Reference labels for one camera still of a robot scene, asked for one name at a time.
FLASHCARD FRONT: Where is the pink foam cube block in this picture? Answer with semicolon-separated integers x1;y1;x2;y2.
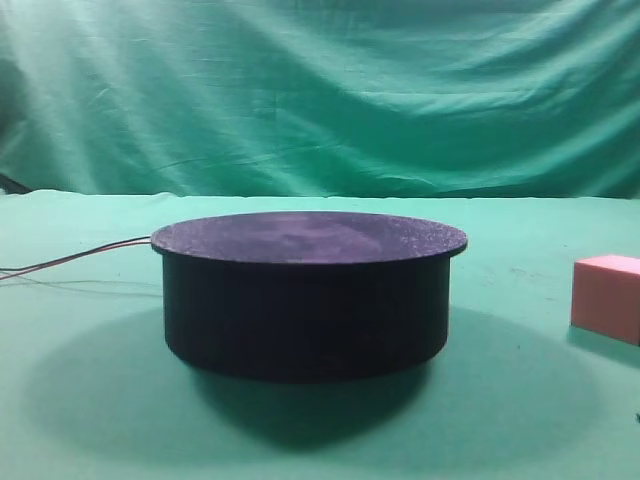
571;255;639;346

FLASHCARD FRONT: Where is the black round turntable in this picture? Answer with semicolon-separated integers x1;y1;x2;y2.
150;211;468;384

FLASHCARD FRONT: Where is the green backdrop cloth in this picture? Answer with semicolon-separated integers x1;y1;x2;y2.
1;1;639;198

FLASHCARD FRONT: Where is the green table cloth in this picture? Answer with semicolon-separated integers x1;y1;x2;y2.
1;190;639;479

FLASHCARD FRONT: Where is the black power wire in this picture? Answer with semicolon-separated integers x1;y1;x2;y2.
0;240;153;282

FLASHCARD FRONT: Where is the red power wire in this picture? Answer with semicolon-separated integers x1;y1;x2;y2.
0;236;153;275

